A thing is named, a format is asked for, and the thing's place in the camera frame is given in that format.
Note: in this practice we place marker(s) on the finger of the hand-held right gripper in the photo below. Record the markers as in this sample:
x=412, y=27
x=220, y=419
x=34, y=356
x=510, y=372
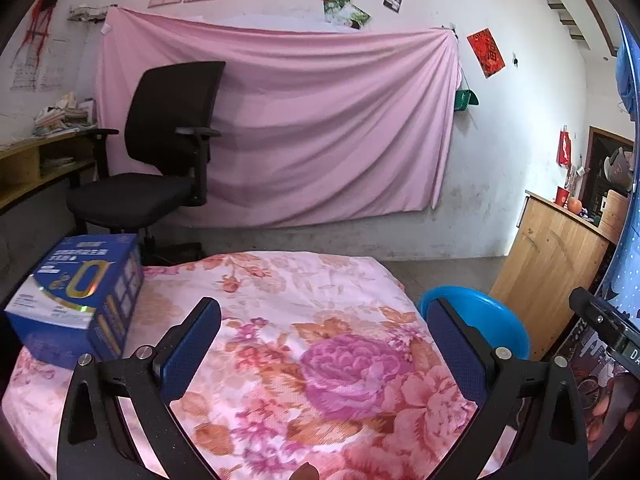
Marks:
x=595, y=310

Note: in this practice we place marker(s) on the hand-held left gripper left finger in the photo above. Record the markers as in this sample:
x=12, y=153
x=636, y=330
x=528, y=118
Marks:
x=192, y=345

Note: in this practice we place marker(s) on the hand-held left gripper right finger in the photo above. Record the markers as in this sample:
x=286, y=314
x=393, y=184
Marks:
x=455, y=350

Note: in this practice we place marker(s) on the blue plastic basin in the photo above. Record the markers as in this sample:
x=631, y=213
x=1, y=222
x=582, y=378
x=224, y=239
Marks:
x=495, y=320

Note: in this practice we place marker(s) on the wooden cabinet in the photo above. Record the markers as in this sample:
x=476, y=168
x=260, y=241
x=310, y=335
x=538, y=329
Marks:
x=545, y=260

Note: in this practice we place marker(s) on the orange fruit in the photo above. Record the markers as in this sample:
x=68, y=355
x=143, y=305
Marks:
x=575, y=204

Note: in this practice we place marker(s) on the red cup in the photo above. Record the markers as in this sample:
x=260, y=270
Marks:
x=562, y=196

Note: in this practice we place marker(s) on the pink floral blanket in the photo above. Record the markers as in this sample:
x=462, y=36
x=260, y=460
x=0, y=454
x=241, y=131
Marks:
x=325, y=335

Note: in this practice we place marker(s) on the blue cardboard box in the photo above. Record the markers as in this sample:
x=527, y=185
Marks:
x=65, y=285

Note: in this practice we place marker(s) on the red hanging bag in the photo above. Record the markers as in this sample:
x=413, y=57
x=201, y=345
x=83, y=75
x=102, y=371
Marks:
x=564, y=145

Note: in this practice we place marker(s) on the blue dotted curtain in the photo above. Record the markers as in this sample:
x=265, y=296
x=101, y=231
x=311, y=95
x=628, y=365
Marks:
x=627, y=85

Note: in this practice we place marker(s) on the thin shelf books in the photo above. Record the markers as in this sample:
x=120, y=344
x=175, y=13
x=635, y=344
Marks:
x=56, y=162

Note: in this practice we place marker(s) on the black office chair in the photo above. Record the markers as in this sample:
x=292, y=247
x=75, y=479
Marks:
x=170, y=110

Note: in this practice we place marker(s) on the green hanging bag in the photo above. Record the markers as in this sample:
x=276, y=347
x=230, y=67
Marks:
x=466, y=100

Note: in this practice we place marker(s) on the wooden shelf desk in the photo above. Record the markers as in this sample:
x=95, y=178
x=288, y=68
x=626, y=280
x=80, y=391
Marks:
x=20, y=160

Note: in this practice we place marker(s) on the stack of books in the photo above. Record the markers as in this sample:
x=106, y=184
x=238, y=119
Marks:
x=62, y=117

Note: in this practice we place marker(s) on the green nature photo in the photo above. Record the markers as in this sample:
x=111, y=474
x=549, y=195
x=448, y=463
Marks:
x=336, y=4
x=357, y=16

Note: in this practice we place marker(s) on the black and white photo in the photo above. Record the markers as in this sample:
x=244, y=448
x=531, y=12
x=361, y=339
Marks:
x=393, y=0

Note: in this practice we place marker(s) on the red hanging tassel ornament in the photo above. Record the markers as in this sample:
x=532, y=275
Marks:
x=42, y=10

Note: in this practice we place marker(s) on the dark door frame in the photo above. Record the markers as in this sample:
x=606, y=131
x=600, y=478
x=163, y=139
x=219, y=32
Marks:
x=592, y=160

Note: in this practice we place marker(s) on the pink wall cloth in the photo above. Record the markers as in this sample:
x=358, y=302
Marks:
x=325, y=125

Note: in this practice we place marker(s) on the black wall hook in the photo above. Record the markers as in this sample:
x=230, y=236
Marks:
x=515, y=59

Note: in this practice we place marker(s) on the red paper wall decoration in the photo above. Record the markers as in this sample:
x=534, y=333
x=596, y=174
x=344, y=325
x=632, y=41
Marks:
x=485, y=52

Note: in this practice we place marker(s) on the wall calendar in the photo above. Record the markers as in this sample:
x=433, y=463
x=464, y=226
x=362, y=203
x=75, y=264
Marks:
x=35, y=70

